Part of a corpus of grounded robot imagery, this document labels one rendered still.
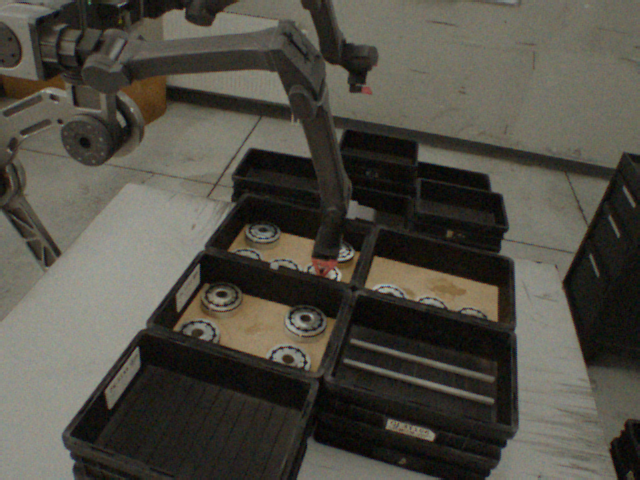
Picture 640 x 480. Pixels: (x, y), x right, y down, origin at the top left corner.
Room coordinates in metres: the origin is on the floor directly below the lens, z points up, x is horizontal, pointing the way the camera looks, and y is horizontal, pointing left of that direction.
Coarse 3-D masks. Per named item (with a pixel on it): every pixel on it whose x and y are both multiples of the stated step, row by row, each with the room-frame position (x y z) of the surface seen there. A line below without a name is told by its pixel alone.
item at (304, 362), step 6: (276, 348) 0.86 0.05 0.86; (282, 348) 0.86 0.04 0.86; (288, 348) 0.86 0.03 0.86; (294, 348) 0.86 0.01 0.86; (300, 348) 0.87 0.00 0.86; (270, 354) 0.83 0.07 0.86; (276, 354) 0.84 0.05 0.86; (300, 354) 0.85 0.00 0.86; (306, 354) 0.85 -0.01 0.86; (276, 360) 0.82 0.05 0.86; (300, 360) 0.83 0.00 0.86; (306, 360) 0.83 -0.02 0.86; (300, 366) 0.81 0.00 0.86; (306, 366) 0.81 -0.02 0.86
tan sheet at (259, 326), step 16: (192, 304) 0.99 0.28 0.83; (256, 304) 1.02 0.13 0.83; (272, 304) 1.03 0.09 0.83; (224, 320) 0.95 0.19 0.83; (240, 320) 0.96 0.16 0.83; (256, 320) 0.97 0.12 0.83; (272, 320) 0.97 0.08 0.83; (224, 336) 0.90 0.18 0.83; (240, 336) 0.91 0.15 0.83; (256, 336) 0.91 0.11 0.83; (272, 336) 0.92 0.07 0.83; (256, 352) 0.86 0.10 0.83; (320, 352) 0.89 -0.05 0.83
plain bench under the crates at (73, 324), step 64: (128, 192) 1.65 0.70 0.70; (64, 256) 1.25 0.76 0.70; (128, 256) 1.29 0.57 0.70; (192, 256) 1.34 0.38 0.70; (64, 320) 0.99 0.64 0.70; (128, 320) 1.03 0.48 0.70; (0, 384) 0.76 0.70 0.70; (64, 384) 0.79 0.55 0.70; (576, 384) 1.01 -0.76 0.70; (0, 448) 0.60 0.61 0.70; (64, 448) 0.62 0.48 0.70; (320, 448) 0.72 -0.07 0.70; (512, 448) 0.78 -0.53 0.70; (576, 448) 0.80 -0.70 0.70
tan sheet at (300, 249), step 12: (240, 240) 1.28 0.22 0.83; (288, 240) 1.31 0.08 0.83; (300, 240) 1.32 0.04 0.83; (312, 240) 1.33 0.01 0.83; (264, 252) 1.24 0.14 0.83; (276, 252) 1.25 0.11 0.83; (288, 252) 1.26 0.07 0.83; (300, 252) 1.26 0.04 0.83; (300, 264) 1.21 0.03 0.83; (348, 276) 1.18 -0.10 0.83
